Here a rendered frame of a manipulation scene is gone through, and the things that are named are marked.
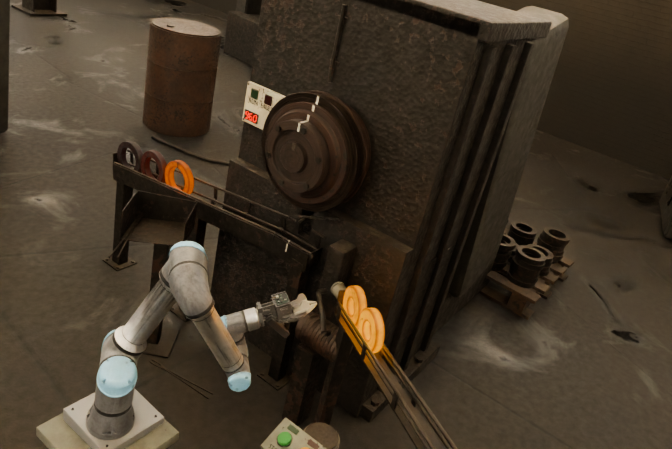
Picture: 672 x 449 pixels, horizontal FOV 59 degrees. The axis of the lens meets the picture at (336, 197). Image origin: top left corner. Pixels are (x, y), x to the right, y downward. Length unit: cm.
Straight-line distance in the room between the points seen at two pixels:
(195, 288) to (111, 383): 41
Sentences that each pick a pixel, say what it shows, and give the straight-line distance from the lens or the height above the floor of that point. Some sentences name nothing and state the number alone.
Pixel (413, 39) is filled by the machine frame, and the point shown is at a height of 163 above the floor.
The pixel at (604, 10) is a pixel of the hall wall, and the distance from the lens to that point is 805.
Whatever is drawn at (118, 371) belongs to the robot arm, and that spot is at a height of 56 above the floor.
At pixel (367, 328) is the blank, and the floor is 71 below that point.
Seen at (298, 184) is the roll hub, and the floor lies 102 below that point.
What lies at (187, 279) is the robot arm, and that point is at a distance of 182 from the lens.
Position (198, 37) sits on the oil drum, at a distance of 502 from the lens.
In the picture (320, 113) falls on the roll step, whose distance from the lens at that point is 223.
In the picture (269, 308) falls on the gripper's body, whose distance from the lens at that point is 208.
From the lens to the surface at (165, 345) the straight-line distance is 298.
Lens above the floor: 196
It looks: 25 degrees down
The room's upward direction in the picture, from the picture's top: 13 degrees clockwise
